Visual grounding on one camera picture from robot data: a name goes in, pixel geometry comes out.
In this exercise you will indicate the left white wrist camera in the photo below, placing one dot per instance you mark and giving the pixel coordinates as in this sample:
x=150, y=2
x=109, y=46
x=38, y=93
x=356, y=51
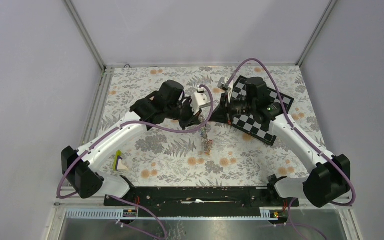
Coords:
x=199, y=100

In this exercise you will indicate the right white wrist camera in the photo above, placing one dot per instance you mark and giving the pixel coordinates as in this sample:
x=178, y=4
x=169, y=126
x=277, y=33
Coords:
x=226, y=85

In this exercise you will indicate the yellow white wedge block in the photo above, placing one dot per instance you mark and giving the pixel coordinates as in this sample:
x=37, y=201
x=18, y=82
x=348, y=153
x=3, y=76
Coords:
x=118, y=164

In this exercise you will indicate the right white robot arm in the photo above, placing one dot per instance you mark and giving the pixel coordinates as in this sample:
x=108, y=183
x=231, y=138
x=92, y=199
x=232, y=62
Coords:
x=329, y=175

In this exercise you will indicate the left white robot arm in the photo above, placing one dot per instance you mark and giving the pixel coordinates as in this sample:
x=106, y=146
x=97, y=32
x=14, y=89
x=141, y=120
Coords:
x=167, y=109

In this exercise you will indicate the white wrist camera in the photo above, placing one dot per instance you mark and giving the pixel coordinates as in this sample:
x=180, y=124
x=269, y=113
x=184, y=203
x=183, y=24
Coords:
x=199, y=100
x=226, y=85

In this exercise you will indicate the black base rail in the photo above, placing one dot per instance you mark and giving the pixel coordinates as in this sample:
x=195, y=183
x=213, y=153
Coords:
x=195, y=202

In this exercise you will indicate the floral tablecloth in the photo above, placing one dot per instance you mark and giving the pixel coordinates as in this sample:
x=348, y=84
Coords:
x=160, y=158

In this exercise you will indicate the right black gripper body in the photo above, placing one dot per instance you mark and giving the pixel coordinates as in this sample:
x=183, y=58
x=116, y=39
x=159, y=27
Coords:
x=229, y=109

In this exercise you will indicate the black white chessboard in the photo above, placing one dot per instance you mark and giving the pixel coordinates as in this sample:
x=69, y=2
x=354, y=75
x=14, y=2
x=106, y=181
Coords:
x=256, y=105

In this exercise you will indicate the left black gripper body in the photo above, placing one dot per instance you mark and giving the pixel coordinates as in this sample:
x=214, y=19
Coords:
x=183, y=113

